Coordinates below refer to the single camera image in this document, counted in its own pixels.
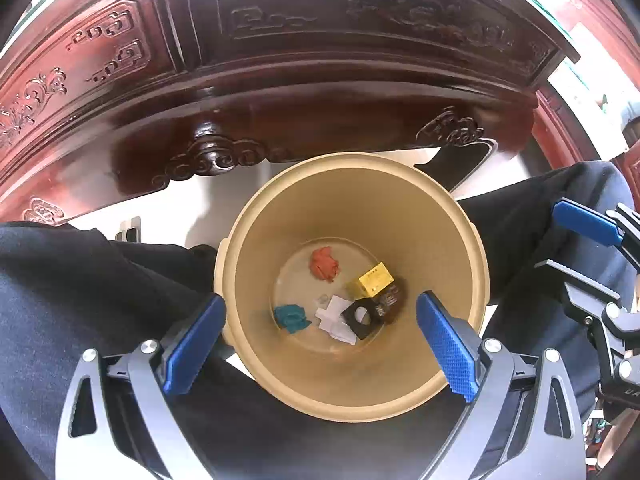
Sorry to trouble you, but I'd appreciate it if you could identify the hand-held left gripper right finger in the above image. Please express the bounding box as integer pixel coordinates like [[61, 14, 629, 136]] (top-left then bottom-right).
[[416, 291, 586, 480]]

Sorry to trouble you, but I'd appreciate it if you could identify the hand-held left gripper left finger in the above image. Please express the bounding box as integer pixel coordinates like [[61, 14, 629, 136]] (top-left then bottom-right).
[[55, 294, 227, 480]]

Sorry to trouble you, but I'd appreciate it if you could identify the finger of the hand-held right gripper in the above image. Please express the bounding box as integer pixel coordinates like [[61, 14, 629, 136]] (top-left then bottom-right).
[[534, 259, 622, 312], [552, 200, 640, 248]]

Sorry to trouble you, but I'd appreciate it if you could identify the brown wrapper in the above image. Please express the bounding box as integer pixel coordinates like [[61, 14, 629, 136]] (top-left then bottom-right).
[[372, 282, 407, 323]]

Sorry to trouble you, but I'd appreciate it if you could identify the black foam square with hole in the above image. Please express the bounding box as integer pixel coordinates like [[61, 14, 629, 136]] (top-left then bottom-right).
[[341, 297, 388, 339]]

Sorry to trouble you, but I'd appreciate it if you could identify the teal paper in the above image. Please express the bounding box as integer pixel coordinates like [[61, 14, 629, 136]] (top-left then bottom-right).
[[273, 304, 308, 333]]

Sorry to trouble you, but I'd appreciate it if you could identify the yellow carton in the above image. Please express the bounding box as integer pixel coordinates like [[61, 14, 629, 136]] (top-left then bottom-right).
[[348, 262, 395, 298]]

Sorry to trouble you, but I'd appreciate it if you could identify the tan plastic bin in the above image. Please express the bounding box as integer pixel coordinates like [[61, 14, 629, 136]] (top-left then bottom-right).
[[214, 152, 488, 409]]

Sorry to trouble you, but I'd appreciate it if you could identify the white paper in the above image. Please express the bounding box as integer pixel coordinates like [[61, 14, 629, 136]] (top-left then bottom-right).
[[314, 295, 358, 345]]

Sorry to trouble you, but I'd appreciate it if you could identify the orange paper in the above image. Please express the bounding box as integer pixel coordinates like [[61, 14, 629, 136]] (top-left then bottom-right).
[[309, 247, 343, 281]]

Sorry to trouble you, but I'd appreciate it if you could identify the person's right forearm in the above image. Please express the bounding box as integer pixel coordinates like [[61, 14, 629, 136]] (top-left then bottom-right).
[[597, 407, 640, 466]]

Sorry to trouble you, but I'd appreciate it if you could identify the person's right leg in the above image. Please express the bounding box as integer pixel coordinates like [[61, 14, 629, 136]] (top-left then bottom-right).
[[412, 137, 636, 426]]

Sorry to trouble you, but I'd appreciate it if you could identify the carved dark wooden table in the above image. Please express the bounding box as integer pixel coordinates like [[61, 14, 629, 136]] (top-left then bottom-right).
[[0, 0, 640, 226]]

